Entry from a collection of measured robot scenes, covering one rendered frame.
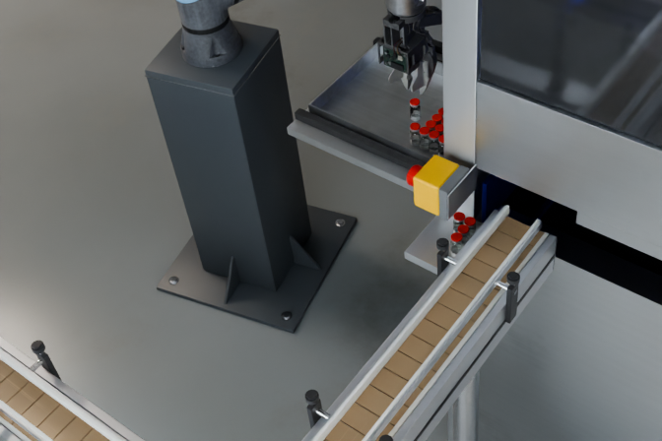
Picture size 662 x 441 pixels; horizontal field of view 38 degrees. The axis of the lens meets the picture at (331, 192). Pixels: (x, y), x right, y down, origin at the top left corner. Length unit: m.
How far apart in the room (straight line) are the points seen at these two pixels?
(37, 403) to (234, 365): 1.16
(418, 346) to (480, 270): 0.19
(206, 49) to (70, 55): 1.63
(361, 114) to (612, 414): 0.79
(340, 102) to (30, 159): 1.68
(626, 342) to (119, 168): 2.02
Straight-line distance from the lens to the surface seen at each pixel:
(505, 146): 1.64
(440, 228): 1.80
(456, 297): 1.64
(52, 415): 1.63
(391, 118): 2.02
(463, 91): 1.62
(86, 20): 4.11
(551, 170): 1.63
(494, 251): 1.70
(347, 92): 2.10
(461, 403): 1.86
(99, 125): 3.56
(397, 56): 1.84
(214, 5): 2.30
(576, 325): 1.88
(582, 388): 2.03
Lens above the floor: 2.22
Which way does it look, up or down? 46 degrees down
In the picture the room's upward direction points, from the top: 8 degrees counter-clockwise
